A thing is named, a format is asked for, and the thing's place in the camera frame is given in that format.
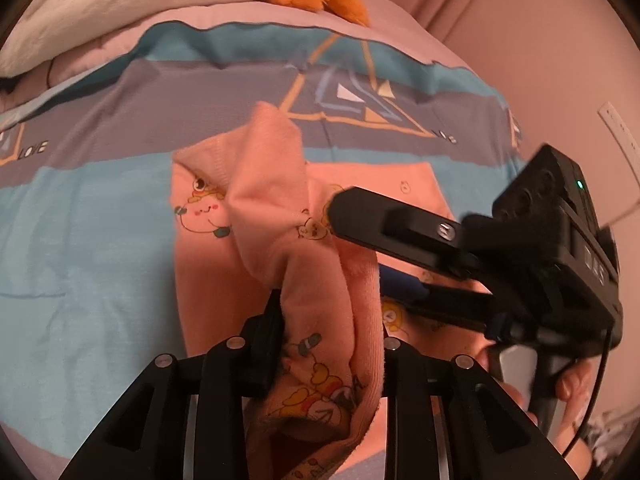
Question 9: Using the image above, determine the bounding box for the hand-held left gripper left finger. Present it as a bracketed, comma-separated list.
[59, 290, 287, 480]

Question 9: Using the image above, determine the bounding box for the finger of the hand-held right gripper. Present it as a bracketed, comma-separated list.
[327, 186, 482, 272]
[379, 266, 507, 332]

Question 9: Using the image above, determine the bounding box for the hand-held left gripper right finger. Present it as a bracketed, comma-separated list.
[384, 337, 576, 480]

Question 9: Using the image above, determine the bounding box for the pink cartoon print shirt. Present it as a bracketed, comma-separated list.
[170, 101, 493, 480]

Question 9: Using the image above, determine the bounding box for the person's right hand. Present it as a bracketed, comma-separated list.
[475, 347, 602, 480]

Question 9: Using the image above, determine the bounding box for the lilac bed sheet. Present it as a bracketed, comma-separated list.
[0, 0, 473, 106]

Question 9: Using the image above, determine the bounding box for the blue grey patterned bedspread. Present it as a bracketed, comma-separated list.
[0, 21, 526, 461]

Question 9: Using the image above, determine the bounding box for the black cable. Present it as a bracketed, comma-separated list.
[562, 327, 615, 458]

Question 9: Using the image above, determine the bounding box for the white wall socket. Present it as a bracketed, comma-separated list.
[598, 101, 640, 162]

